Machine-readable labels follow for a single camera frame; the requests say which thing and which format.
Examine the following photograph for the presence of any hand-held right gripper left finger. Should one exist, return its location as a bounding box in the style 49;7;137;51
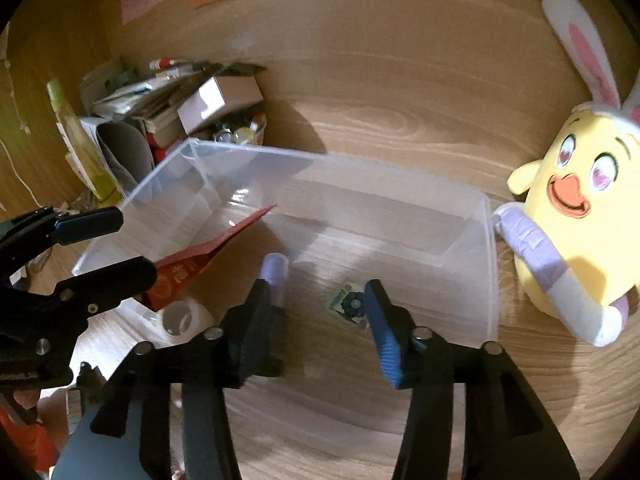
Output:
50;278;288;480

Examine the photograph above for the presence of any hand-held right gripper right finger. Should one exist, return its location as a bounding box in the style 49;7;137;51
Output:
364;279;581;480

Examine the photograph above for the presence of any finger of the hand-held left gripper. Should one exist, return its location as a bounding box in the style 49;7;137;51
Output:
0;205;125;266
30;256;159;356

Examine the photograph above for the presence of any pale plastic tube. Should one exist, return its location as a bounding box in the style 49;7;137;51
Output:
259;252;291;308

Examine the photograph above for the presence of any red paper envelope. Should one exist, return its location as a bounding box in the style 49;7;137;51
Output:
142;204;278;313

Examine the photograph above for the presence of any clear plastic storage bin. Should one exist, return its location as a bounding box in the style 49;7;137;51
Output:
71;139;500;436

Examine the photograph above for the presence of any white tape roll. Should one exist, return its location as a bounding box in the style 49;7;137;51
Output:
161;297;216;346

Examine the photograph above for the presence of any yellow-green spray bottle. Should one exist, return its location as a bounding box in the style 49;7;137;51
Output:
46;79;123;202

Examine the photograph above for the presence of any orange clothing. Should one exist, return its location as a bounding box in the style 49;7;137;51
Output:
0;405;58;473

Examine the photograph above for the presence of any stack of papers and books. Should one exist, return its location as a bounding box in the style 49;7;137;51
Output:
80;57;211;161

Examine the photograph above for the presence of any pile of small glass trinkets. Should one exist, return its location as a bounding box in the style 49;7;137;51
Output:
210;112;267;147

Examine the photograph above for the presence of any white marker with red cap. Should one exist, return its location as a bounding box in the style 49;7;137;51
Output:
148;57;193;72

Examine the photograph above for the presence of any small cardboard box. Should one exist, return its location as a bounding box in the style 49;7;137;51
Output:
177;75;265;136

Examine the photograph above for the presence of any yellow chick plush toy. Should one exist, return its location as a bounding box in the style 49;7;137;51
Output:
492;0;640;348

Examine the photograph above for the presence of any white cord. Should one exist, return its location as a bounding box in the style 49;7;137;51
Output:
0;137;43;207

